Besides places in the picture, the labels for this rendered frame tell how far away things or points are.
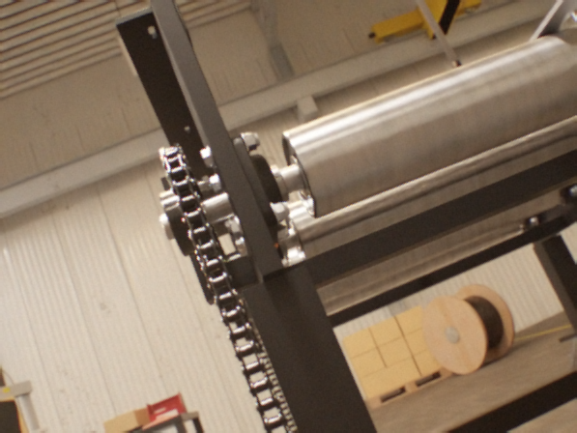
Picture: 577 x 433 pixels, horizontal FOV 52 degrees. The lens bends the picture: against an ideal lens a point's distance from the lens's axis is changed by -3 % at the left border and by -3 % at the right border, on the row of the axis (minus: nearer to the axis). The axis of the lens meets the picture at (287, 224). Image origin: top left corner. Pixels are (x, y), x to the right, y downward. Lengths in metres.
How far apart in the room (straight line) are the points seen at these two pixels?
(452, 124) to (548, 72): 0.14
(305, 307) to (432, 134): 0.25
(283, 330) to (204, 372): 10.75
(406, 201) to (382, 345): 7.66
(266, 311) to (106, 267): 11.40
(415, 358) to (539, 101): 7.96
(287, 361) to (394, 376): 8.00
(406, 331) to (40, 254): 7.24
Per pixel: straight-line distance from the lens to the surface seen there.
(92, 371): 11.85
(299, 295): 0.67
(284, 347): 0.66
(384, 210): 1.01
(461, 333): 7.76
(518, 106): 0.79
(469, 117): 0.76
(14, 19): 12.20
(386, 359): 8.65
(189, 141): 1.26
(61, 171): 12.20
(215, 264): 0.64
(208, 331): 11.45
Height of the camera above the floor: 0.62
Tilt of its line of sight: 15 degrees up
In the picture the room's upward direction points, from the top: 23 degrees counter-clockwise
